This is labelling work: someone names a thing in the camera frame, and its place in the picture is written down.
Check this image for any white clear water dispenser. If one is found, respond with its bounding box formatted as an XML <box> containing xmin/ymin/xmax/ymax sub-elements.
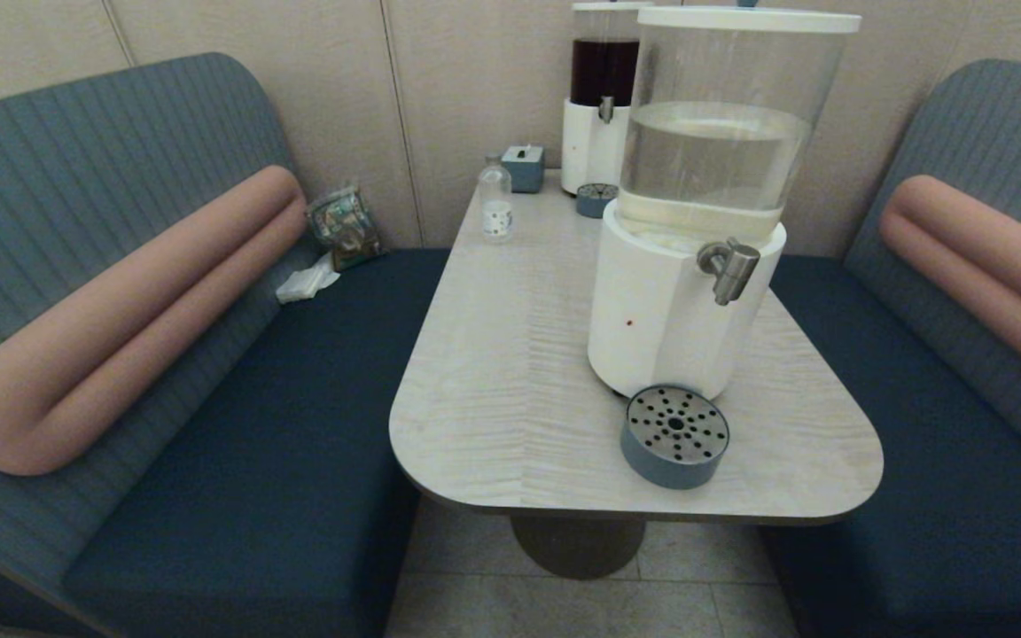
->
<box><xmin>587</xmin><ymin>4</ymin><xmax>862</xmax><ymax>400</ymax></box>

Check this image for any clear plastic bottle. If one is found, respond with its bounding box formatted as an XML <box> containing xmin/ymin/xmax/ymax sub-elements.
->
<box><xmin>478</xmin><ymin>155</ymin><xmax>513</xmax><ymax>245</ymax></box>

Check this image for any small blue drip tray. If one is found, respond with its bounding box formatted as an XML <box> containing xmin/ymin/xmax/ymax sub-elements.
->
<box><xmin>575</xmin><ymin>182</ymin><xmax>620</xmax><ymax>220</ymax></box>

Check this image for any grey-blue tissue box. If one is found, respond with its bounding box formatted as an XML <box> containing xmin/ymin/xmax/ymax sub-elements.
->
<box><xmin>501</xmin><ymin>144</ymin><xmax>546</xmax><ymax>194</ymax></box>

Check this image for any green snack bag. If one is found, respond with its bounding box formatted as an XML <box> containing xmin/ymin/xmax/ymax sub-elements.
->
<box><xmin>305</xmin><ymin>185</ymin><xmax>387</xmax><ymax>272</ymax></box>

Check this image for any white dark drink dispenser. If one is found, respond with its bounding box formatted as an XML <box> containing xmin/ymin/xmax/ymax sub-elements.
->
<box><xmin>560</xmin><ymin>0</ymin><xmax>644</xmax><ymax>197</ymax></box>

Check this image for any large blue perforated drip tray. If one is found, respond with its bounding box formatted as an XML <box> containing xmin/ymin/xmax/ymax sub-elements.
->
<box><xmin>620</xmin><ymin>384</ymin><xmax>731</xmax><ymax>491</ymax></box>

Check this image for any white folded napkin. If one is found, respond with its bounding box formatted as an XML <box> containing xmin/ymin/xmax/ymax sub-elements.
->
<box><xmin>275</xmin><ymin>253</ymin><xmax>341</xmax><ymax>305</ymax></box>

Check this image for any blue upholstered bench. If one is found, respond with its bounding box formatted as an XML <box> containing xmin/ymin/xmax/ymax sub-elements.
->
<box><xmin>0</xmin><ymin>51</ymin><xmax>451</xmax><ymax>638</ymax></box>
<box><xmin>763</xmin><ymin>58</ymin><xmax>1021</xmax><ymax>638</ymax></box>

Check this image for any pink bolster cushion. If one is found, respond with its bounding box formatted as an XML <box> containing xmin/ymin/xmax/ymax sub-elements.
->
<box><xmin>879</xmin><ymin>175</ymin><xmax>1021</xmax><ymax>401</ymax></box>
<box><xmin>0</xmin><ymin>165</ymin><xmax>308</xmax><ymax>478</ymax></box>

